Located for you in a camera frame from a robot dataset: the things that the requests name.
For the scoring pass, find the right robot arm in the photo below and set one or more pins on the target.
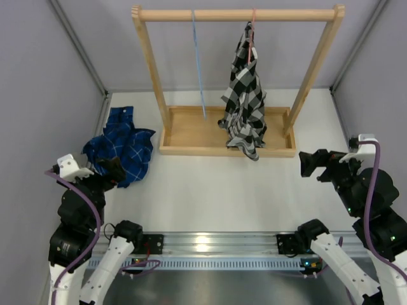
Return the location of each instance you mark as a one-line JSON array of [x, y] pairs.
[[367, 195]]

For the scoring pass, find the light blue hanger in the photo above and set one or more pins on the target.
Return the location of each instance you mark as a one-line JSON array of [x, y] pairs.
[[197, 58]]

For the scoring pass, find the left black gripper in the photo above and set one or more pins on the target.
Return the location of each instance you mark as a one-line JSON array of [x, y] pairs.
[[116, 173]]

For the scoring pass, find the grey slotted cable duct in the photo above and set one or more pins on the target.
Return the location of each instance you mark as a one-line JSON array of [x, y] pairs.
[[223, 264]]

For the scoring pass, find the black white checkered shirt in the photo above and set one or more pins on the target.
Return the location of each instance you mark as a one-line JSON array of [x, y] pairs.
[[244, 114]]

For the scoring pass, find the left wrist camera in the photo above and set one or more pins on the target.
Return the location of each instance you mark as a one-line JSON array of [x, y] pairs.
[[70, 170]]

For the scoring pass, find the pink hanger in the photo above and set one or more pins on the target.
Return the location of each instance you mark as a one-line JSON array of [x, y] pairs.
[[251, 35]]

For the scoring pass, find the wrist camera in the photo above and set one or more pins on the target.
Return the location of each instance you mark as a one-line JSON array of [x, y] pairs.
[[70, 170], [358, 149]]

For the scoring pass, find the blue plaid shirt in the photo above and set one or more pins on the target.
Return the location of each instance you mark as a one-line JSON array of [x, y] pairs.
[[121, 139]]

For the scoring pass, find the aluminium mounting rail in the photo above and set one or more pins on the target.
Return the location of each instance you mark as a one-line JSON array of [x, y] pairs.
[[252, 243]]

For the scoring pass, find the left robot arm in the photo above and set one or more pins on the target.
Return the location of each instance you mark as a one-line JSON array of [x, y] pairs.
[[81, 215]]

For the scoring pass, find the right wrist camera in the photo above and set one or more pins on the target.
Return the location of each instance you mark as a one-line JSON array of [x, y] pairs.
[[358, 149]]

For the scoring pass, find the wooden clothes rack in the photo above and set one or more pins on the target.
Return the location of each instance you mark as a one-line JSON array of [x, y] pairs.
[[190, 130]]

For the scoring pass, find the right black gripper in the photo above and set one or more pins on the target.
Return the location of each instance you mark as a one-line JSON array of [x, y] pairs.
[[333, 157]]

